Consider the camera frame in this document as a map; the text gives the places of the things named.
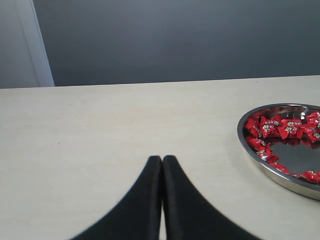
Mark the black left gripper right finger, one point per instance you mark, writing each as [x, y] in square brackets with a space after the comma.
[188, 215]

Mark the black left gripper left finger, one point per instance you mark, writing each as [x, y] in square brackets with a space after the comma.
[137, 216]

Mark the round stainless steel plate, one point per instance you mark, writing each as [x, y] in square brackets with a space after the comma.
[293, 159]

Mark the red wrapped candy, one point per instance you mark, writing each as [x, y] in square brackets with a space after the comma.
[269, 127]

